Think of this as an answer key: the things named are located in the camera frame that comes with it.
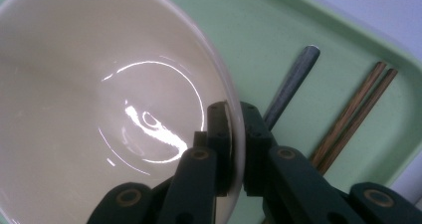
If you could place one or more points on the cream ceramic bowl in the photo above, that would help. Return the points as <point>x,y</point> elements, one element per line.
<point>83,101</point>

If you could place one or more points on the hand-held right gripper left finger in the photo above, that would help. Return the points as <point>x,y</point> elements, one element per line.
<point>220,141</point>

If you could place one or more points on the green plastic tray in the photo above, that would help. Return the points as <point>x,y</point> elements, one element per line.
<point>265,21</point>

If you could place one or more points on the brown wooden chopstick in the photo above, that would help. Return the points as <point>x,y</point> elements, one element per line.
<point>351,108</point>
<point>365,112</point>

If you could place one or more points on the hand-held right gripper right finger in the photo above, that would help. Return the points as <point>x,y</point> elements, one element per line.
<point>257,141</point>

